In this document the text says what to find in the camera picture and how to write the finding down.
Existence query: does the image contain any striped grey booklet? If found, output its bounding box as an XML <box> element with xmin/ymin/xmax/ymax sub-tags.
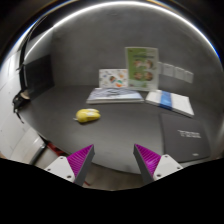
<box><xmin>85</xmin><ymin>87</ymin><xmax>145</xmax><ymax>105</ymax></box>

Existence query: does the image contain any white book with blue band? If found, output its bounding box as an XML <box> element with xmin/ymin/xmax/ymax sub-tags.
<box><xmin>145</xmin><ymin>89</ymin><xmax>195</xmax><ymax>118</ymax></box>

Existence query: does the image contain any dark grey mouse pad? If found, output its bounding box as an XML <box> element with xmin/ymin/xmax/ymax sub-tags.
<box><xmin>159</xmin><ymin>113</ymin><xmax>212</xmax><ymax>164</ymax></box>

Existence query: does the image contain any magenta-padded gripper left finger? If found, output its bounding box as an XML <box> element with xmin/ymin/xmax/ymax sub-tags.
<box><xmin>44</xmin><ymin>143</ymin><xmax>96</xmax><ymax>187</ymax></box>

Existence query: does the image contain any row of white wall sockets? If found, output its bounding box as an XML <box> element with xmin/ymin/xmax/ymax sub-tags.
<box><xmin>156</xmin><ymin>61</ymin><xmax>195</xmax><ymax>84</ymax></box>

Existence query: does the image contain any green standing picture board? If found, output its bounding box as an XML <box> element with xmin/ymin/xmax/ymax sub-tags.
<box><xmin>124</xmin><ymin>46</ymin><xmax>160</xmax><ymax>92</ymax></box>

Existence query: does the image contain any yellow computer mouse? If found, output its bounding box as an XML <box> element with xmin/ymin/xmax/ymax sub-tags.
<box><xmin>73</xmin><ymin>108</ymin><xmax>102</xmax><ymax>124</ymax></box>

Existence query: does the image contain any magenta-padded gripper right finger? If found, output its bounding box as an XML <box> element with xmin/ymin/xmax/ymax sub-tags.
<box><xmin>133</xmin><ymin>143</ymin><xmax>184</xmax><ymax>185</ymax></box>

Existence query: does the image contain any black flat panel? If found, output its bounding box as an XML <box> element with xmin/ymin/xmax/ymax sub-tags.
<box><xmin>22</xmin><ymin>54</ymin><xmax>55</xmax><ymax>100</ymax></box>

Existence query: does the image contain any small white colourful card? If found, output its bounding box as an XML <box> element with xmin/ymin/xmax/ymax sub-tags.
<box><xmin>98</xmin><ymin>68</ymin><xmax>129</xmax><ymax>89</ymax></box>

